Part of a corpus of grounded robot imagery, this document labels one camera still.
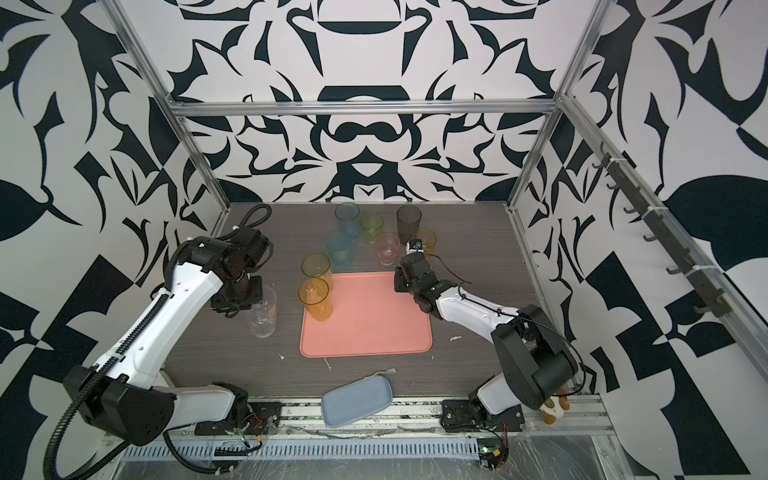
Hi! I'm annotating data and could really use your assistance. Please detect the teal frosted cup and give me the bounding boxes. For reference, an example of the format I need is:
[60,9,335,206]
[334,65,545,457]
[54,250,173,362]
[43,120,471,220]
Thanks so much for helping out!
[326,232,353,269]

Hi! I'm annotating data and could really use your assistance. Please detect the small yellow glass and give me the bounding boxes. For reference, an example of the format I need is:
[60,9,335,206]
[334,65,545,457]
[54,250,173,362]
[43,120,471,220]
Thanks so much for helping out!
[412,228,437,255]

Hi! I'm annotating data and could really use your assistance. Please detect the tall blue glass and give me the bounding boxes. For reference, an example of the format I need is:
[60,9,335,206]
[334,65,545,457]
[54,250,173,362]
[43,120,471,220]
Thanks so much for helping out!
[334,202,361,243]

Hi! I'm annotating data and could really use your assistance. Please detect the small green circuit board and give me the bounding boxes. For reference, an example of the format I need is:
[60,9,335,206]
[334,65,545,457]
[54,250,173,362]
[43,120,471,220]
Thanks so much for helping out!
[477,437,509,471]

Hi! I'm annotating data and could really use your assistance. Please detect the white cable duct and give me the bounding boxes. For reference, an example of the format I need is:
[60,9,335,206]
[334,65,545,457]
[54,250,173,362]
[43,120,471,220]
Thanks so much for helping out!
[122,436,481,462]

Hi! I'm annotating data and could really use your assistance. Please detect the small green glass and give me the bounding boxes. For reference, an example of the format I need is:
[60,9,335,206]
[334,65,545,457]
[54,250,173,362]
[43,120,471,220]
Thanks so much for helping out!
[359,212,385,244]

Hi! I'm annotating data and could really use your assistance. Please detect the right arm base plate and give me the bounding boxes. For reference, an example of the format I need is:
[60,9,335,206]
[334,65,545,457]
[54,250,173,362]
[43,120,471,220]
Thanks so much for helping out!
[439,399,525,433]

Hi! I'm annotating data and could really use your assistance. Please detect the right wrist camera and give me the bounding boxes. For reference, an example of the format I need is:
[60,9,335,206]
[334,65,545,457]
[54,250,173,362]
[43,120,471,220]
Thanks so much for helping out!
[406,238,425,255]

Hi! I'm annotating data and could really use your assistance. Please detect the tall green glass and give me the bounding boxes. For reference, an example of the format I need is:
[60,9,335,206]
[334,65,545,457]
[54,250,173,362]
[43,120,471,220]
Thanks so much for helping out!
[301,253,332,286]

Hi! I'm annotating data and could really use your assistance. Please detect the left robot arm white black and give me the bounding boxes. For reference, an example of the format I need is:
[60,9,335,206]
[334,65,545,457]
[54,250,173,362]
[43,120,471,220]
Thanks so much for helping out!
[43,226,274,479]

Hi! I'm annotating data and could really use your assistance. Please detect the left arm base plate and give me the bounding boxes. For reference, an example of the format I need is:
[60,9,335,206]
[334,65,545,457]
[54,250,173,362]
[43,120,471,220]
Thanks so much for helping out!
[194,401,284,436]

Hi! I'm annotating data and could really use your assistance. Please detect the small pink glass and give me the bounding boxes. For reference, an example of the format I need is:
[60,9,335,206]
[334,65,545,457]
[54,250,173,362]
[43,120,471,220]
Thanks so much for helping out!
[374,232,401,266]

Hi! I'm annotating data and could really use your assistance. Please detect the pink plastic tray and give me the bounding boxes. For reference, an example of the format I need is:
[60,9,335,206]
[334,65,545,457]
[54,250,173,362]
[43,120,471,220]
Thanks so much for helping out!
[299,271,432,358]

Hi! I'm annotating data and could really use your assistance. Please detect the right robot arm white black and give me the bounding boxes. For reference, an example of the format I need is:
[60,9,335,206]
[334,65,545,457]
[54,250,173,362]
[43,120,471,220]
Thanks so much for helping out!
[394,252,580,416]

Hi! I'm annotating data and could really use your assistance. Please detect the orange white plush toy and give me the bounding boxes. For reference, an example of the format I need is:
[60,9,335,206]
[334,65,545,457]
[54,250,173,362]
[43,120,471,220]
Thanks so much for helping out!
[539,390,570,425]

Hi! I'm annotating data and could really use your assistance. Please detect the tall amber glass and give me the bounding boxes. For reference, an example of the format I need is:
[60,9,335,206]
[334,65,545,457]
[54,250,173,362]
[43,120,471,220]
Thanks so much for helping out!
[297,277,332,322]

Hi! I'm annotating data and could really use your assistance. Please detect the tall dark grey glass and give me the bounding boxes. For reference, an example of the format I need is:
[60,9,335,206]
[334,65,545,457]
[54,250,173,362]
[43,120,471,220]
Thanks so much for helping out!
[396,204,422,245]

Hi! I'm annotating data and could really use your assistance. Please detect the wall hook rail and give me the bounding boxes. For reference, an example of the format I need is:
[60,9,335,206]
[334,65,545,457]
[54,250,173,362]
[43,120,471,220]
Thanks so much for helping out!
[593,151,733,318]

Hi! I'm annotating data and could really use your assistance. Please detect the clear stemmed glass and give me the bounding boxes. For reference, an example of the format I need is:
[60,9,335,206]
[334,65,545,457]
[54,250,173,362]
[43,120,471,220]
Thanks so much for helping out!
[246,286,277,338]

